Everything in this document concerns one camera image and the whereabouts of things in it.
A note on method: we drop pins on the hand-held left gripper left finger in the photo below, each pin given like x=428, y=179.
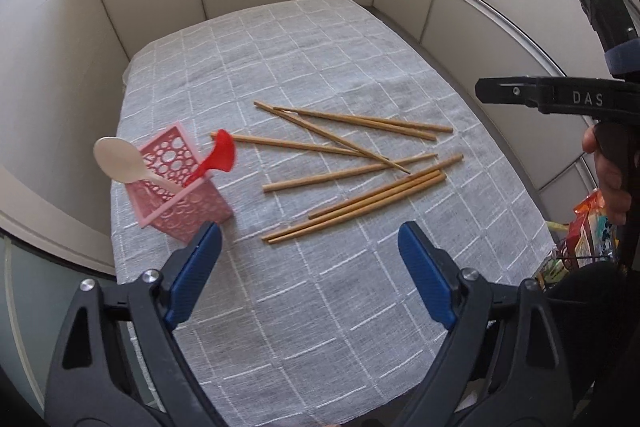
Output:
x=197, y=267

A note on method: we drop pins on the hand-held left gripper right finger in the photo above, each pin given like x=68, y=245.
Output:
x=422, y=267

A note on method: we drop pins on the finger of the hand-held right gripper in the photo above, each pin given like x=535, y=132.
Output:
x=505, y=90

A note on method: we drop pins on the pink perforated plastic basket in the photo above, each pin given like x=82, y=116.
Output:
x=200, y=207

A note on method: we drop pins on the bunch of wooden chopsticks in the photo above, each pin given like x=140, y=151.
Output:
x=350, y=208

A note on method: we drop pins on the red plastic spoon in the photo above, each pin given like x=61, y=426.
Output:
x=225, y=154

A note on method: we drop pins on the white plastic spoon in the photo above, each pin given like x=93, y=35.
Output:
x=115, y=159

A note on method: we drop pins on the person's right hand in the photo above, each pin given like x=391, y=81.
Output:
x=612, y=194

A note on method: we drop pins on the grey checked tablecloth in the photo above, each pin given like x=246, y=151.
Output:
x=325, y=307

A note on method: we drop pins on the colourful snack packet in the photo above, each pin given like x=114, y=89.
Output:
x=590, y=227

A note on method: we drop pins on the sliding glass door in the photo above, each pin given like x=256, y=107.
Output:
x=30, y=307

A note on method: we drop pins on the person's dark clothing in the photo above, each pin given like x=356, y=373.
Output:
x=595, y=307

